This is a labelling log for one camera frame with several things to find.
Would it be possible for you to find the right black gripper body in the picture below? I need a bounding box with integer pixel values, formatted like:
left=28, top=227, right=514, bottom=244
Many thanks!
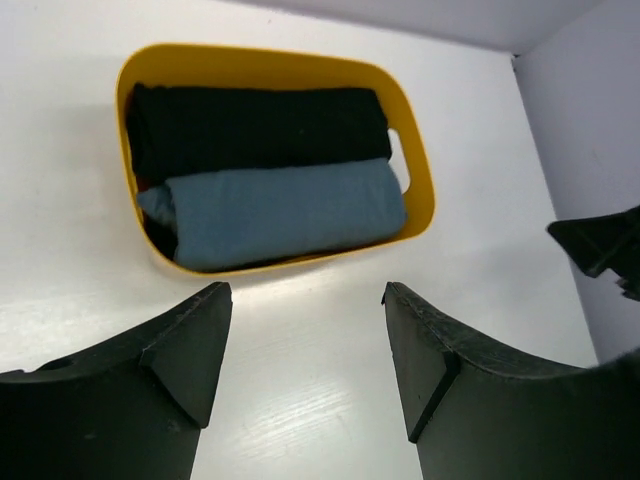
left=546, top=206, right=639, bottom=301

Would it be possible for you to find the yellow plastic basket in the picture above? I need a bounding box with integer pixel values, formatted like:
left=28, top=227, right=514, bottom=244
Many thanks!
left=115, top=43, right=436, bottom=249

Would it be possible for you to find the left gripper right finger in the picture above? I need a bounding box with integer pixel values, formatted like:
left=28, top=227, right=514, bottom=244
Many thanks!
left=382, top=282, right=639, bottom=479

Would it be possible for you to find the grey blue folded t shirt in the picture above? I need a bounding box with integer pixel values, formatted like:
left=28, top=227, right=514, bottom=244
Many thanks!
left=137, top=158, right=408, bottom=272

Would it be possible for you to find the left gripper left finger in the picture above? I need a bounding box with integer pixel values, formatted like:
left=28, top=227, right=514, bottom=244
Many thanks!
left=1, top=282, right=232, bottom=479

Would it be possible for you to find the black t shirt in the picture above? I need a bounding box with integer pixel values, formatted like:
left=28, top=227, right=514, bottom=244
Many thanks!
left=126, top=84, right=392, bottom=184

